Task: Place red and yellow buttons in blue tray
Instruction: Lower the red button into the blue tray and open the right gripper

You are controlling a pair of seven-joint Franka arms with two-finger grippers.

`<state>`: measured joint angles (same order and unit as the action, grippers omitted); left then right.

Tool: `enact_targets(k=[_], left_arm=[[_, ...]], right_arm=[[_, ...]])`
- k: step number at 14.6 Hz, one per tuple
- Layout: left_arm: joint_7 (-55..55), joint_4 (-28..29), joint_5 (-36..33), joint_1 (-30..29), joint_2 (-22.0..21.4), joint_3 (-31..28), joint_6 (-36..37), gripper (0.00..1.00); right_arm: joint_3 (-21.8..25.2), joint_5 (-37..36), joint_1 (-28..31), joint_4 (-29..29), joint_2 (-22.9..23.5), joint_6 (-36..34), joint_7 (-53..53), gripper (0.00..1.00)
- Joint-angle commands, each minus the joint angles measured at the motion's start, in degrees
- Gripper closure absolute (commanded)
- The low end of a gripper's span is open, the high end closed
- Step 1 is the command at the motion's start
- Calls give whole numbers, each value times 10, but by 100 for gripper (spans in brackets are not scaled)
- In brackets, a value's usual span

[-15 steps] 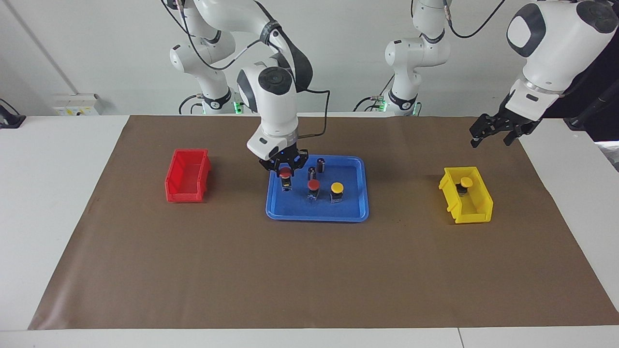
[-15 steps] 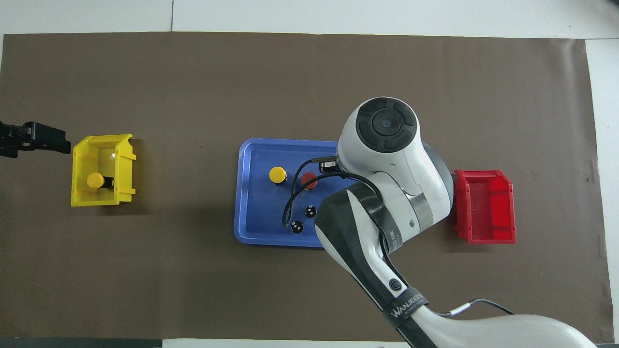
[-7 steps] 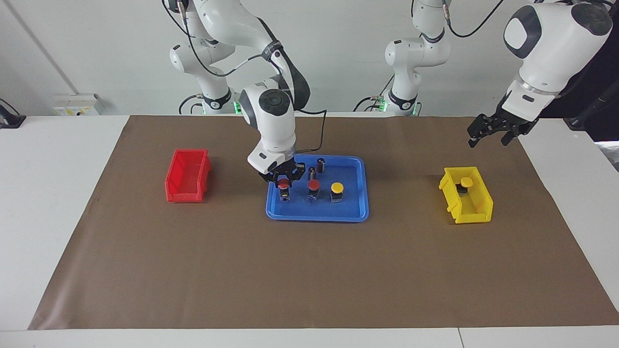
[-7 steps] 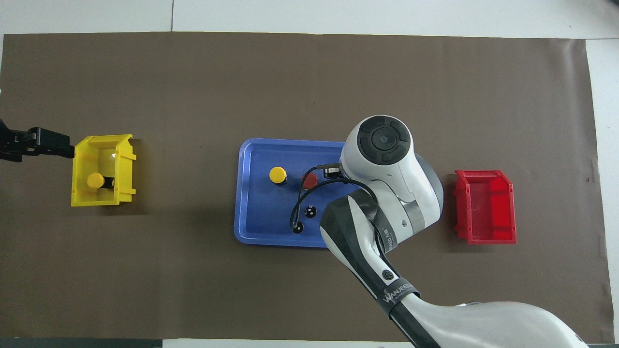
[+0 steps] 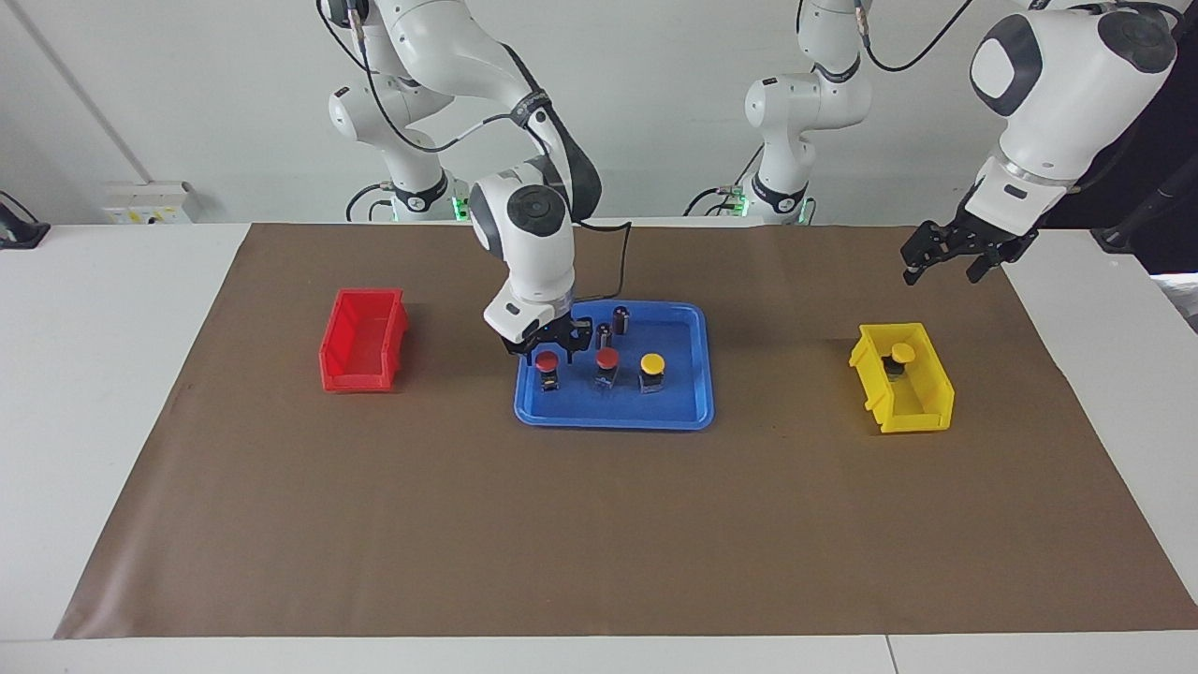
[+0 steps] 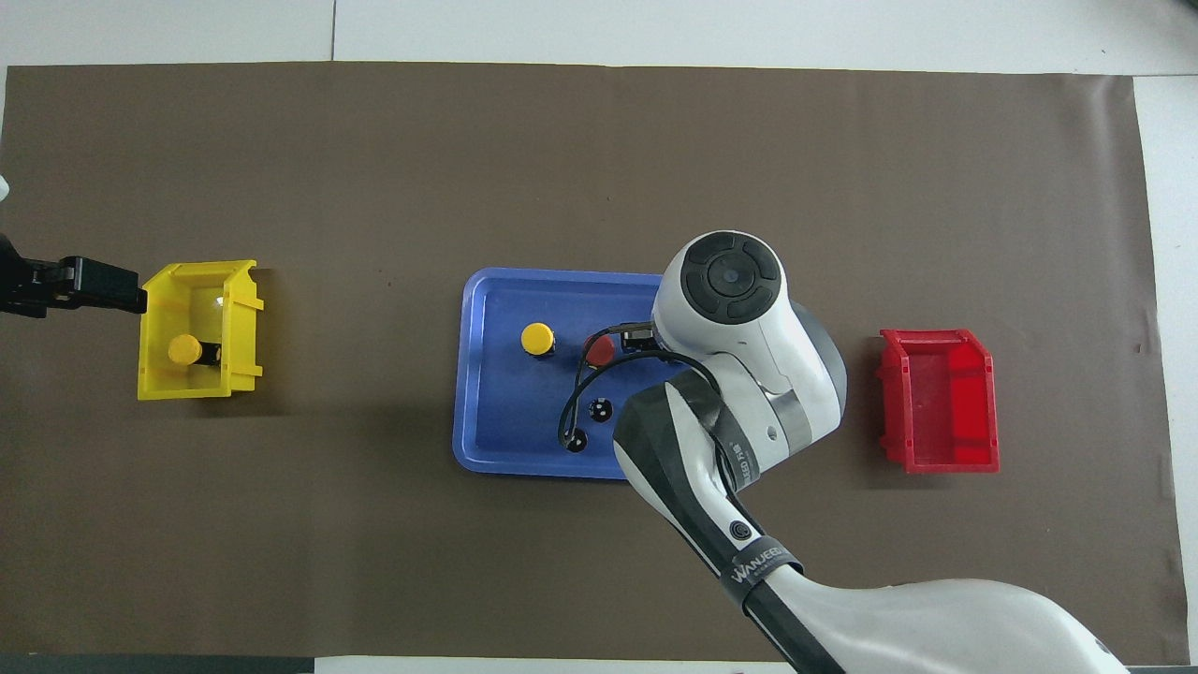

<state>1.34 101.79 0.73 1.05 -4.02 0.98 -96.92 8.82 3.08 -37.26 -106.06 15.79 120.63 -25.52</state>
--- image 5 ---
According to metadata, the blue plastic tray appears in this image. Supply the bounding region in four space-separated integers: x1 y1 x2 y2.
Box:
514 300 715 431

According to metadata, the black stand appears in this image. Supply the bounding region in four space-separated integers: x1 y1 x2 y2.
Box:
1090 159 1198 274

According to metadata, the yellow plastic bin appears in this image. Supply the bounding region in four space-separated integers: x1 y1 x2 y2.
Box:
849 323 956 434

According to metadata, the red plastic bin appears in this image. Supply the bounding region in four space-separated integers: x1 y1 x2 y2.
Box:
319 287 410 392

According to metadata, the brown table mat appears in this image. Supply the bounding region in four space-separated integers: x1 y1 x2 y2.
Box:
54 223 1198 639

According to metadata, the white crumpled sheet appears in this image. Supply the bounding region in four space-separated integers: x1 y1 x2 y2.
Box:
1156 271 1198 333

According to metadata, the black panel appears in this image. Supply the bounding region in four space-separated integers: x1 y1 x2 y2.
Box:
1034 0 1198 274

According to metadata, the black desk device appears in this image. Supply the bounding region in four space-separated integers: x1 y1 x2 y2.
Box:
0 190 51 250

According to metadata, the black left arm base cable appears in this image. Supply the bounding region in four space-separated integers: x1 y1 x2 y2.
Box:
688 150 764 221

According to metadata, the black arm base cable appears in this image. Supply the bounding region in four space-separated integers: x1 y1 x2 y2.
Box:
346 183 394 223
688 150 764 221

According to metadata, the black right arm base cable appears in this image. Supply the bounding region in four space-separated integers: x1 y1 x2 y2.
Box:
346 183 394 223

